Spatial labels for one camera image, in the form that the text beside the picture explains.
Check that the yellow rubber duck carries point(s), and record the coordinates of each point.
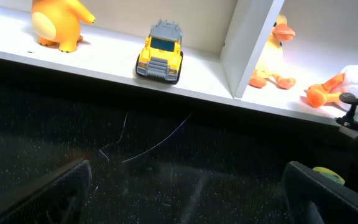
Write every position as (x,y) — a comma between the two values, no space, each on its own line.
(64,21)

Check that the grey and yellow toy truck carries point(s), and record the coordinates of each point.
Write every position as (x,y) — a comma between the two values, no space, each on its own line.
(160,59)

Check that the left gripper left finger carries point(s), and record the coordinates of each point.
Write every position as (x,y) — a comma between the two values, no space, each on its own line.
(42,199)

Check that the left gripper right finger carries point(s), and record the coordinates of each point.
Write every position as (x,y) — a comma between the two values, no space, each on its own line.
(322,202)

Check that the yellow rattle drum toy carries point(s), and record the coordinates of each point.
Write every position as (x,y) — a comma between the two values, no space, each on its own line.
(328,174)

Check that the white shelf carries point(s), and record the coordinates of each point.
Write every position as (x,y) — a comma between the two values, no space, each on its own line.
(104,56)

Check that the white plush duck yellow hat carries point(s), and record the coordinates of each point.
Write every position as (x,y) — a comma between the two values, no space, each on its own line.
(356,81)

